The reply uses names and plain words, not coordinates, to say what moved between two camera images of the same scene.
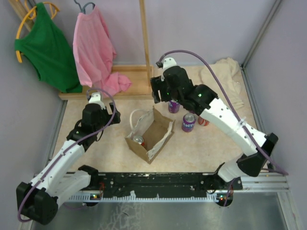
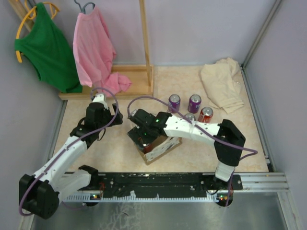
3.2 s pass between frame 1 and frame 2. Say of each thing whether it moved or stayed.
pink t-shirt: stayed
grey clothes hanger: stayed
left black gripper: stayed
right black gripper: moved
